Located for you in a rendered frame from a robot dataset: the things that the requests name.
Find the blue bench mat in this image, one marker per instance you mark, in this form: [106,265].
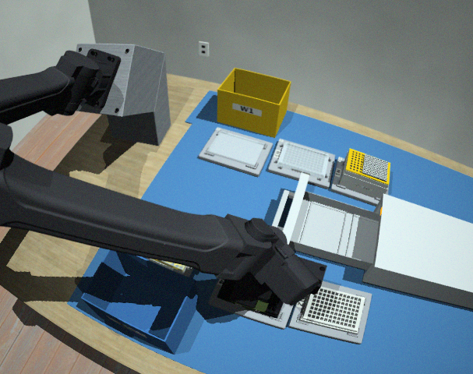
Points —
[404,334]

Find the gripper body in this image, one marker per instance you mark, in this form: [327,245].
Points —
[246,293]

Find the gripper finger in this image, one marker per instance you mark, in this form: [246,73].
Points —
[259,306]

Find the blue open-top bin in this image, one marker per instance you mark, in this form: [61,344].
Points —
[158,302]

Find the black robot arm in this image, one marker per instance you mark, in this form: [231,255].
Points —
[36,199]

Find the yellow open-top bin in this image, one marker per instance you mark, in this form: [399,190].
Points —
[237,102]

